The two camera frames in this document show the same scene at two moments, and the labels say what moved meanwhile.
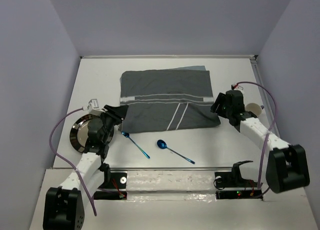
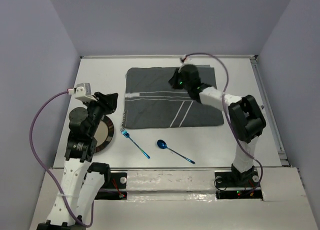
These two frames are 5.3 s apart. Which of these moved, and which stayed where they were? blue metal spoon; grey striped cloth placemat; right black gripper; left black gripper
Moved: right black gripper; left black gripper
Stayed: grey striped cloth placemat; blue metal spoon
